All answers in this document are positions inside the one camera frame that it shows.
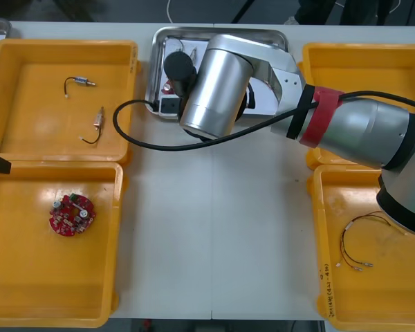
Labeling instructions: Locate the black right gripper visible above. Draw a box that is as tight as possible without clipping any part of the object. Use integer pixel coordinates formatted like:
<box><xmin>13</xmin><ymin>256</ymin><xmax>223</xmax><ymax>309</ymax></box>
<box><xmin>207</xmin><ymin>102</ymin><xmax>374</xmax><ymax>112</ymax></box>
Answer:
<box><xmin>171</xmin><ymin>73</ymin><xmax>198</xmax><ymax>102</ymax></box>

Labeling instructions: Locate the round red circuit board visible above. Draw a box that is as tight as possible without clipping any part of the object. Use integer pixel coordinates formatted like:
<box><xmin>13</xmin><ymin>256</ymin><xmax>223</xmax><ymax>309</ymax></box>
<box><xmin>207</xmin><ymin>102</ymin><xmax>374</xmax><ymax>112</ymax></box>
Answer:
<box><xmin>160</xmin><ymin>78</ymin><xmax>176</xmax><ymax>96</ymax></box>
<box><xmin>48</xmin><ymin>193</ymin><xmax>98</xmax><ymax>237</ymax></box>

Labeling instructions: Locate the yellow-orange plastic bin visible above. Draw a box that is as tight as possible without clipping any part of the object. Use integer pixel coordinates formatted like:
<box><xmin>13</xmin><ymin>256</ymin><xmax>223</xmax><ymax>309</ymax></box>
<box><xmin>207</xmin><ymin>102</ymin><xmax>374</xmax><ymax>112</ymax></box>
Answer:
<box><xmin>0</xmin><ymin>159</ymin><xmax>126</xmax><ymax>329</ymax></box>
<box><xmin>296</xmin><ymin>41</ymin><xmax>415</xmax><ymax>171</ymax></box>
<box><xmin>0</xmin><ymin>38</ymin><xmax>141</xmax><ymax>164</ymax></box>
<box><xmin>306</xmin><ymin>164</ymin><xmax>415</xmax><ymax>332</ymax></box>

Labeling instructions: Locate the bare metal solenoid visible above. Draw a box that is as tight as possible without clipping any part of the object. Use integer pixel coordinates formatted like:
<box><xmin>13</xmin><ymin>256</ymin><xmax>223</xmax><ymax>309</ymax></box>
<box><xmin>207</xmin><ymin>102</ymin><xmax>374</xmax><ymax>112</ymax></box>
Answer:
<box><xmin>78</xmin><ymin>106</ymin><xmax>107</xmax><ymax>146</ymax></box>

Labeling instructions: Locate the small steel tray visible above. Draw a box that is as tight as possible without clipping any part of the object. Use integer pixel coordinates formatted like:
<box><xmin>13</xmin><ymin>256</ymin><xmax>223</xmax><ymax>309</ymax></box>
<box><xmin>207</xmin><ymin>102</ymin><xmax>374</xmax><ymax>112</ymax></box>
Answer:
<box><xmin>0</xmin><ymin>17</ymin><xmax>22</xmax><ymax>40</ymax></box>

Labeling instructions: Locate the black camera cable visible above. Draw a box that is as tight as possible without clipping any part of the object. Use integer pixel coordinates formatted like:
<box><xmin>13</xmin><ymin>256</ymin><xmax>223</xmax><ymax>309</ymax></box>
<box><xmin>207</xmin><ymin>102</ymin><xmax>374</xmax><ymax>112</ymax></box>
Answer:
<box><xmin>112</xmin><ymin>90</ymin><xmax>415</xmax><ymax>152</ymax></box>

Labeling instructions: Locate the black floor cable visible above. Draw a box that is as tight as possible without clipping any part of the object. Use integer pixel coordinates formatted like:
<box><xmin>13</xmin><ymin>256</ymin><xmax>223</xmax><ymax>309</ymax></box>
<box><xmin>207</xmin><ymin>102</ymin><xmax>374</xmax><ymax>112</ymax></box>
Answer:
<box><xmin>230</xmin><ymin>0</ymin><xmax>256</xmax><ymax>24</ymax></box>

